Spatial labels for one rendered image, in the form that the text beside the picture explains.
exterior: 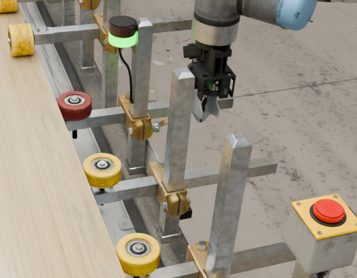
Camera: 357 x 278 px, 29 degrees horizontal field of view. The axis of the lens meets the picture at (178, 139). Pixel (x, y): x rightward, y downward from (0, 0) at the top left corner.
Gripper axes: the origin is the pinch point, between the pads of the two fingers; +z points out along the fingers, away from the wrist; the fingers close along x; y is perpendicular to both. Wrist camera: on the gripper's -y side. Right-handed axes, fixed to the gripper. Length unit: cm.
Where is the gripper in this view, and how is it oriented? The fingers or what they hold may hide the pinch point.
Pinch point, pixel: (200, 115)
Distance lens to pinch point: 150.1
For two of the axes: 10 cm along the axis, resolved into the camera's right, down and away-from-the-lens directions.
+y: 3.4, 5.8, -7.4
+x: 9.4, -1.4, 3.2
